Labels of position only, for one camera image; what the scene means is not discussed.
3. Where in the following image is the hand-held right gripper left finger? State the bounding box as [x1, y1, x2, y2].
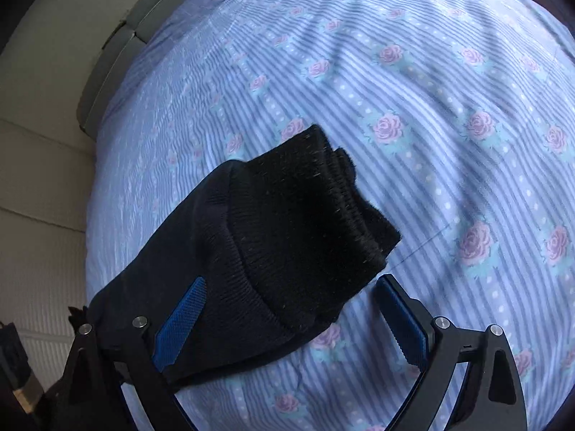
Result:
[57, 276, 208, 431]

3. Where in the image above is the blue striped floral bed sheet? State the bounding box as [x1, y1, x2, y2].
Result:
[85, 0, 575, 431]

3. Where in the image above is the grey bed frame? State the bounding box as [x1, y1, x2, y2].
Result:
[75, 0, 212, 138]

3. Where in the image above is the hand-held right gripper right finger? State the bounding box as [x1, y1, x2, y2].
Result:
[376, 274, 527, 431]

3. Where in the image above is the black knitted sock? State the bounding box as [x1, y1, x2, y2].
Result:
[68, 124, 403, 389]

